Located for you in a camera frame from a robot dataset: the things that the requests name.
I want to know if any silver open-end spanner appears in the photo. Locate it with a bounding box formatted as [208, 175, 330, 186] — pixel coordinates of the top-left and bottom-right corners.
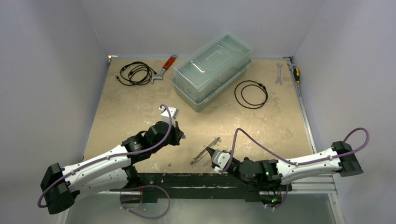
[276, 63, 283, 85]

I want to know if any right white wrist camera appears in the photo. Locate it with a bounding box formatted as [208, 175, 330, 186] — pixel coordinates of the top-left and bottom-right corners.
[211, 149, 232, 174]

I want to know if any red handled adjustable wrench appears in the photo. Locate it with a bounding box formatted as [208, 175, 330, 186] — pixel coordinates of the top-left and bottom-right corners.
[150, 55, 177, 84]

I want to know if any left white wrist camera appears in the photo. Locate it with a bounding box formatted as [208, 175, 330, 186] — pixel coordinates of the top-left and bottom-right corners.
[159, 105, 179, 127]

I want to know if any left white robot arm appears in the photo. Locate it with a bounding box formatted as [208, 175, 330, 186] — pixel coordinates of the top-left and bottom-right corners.
[37, 121, 184, 214]

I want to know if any coiled black cable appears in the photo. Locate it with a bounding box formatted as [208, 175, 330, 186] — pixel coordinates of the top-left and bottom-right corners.
[234, 80, 269, 109]

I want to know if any clear plastic storage box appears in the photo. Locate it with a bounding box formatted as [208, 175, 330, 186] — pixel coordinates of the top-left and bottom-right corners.
[171, 33, 253, 112]

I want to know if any tangled black cable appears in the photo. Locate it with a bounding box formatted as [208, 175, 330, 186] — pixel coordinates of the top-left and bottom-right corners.
[115, 61, 157, 86]

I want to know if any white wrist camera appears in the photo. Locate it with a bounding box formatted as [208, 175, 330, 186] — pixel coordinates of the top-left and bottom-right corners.
[159, 105, 179, 127]
[211, 149, 232, 174]

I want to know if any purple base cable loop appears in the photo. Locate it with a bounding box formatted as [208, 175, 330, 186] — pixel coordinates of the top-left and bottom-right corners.
[120, 185, 171, 220]

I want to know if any yellow black screwdriver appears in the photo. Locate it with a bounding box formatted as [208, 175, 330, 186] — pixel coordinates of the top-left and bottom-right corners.
[293, 68, 300, 85]

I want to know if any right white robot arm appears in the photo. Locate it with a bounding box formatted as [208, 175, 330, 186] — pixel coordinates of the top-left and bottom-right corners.
[206, 141, 364, 190]

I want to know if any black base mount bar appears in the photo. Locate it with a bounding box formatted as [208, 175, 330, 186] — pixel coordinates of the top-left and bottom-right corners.
[115, 173, 292, 203]

